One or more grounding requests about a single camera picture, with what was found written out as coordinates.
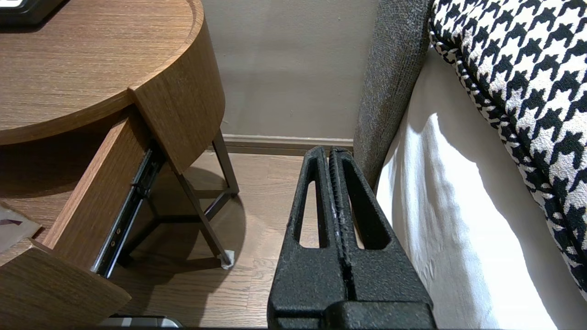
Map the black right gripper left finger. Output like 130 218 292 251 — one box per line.
267 146 349 330

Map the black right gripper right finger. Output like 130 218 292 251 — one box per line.
328 147 436 330

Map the wooden table drawer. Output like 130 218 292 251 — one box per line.
0 110 166 330

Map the white and gold tissue pack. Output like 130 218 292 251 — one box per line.
0 204 42 253

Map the white bed sheet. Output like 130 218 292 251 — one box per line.
376 50 587 330

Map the brown skirting board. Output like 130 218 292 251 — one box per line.
222 134 354 155

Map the grey fabric bed headboard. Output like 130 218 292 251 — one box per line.
353 0 432 188

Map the black white houndstooth pillow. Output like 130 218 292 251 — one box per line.
429 0 587 298

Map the round wooden side table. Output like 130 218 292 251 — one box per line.
0 0 240 269

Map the black and white desk telephone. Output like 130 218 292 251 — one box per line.
0 0 65 26

